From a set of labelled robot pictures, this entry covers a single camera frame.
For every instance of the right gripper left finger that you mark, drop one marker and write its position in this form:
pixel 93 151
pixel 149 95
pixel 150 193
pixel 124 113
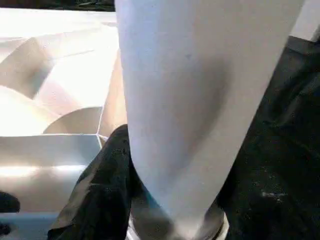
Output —
pixel 95 200

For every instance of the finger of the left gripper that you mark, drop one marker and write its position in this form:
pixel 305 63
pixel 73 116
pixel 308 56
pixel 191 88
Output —
pixel 4 229
pixel 7 202

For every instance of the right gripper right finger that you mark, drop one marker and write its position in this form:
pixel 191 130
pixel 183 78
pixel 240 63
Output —
pixel 265 210

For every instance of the white plastic table top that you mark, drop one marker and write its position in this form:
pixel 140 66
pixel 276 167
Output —
pixel 55 80

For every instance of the white plastic table leg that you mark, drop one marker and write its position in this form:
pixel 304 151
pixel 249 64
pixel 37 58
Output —
pixel 195 100

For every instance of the black plastic mat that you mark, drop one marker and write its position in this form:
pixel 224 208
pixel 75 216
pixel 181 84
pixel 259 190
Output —
pixel 300 65

